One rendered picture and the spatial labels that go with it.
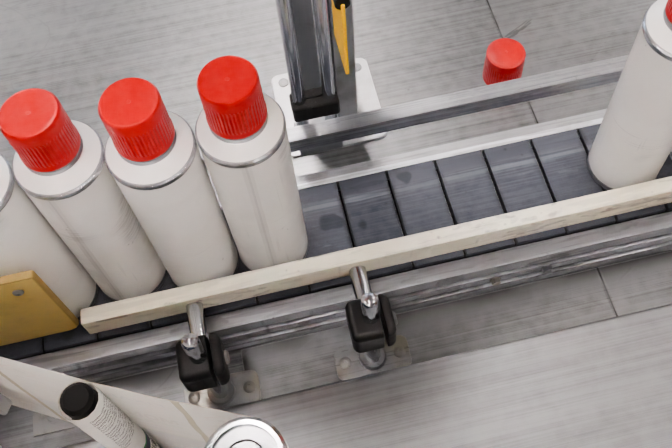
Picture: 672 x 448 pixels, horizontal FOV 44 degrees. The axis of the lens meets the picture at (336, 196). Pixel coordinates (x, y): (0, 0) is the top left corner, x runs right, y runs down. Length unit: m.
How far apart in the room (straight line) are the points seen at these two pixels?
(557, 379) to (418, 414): 0.10
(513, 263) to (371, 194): 0.12
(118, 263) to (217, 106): 0.16
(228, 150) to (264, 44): 0.33
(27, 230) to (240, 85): 0.16
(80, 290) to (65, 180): 0.14
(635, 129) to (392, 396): 0.24
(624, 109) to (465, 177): 0.13
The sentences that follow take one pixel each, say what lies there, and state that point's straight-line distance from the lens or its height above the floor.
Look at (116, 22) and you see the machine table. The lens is 0.83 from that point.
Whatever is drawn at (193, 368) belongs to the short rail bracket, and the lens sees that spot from 0.55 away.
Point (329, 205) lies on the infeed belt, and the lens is 0.63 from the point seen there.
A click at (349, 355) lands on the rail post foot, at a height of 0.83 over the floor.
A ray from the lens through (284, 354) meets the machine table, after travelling 0.64.
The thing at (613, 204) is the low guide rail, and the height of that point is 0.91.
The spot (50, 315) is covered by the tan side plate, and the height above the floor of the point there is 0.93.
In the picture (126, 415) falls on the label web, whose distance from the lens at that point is 0.45.
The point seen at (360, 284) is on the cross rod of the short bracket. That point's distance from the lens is 0.57.
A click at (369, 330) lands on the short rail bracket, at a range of 0.54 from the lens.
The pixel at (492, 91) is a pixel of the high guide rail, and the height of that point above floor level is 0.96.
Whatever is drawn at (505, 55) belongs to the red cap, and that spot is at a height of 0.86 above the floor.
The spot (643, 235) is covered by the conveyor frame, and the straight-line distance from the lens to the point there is 0.65.
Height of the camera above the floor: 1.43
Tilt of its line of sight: 61 degrees down
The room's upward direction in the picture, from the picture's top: 6 degrees counter-clockwise
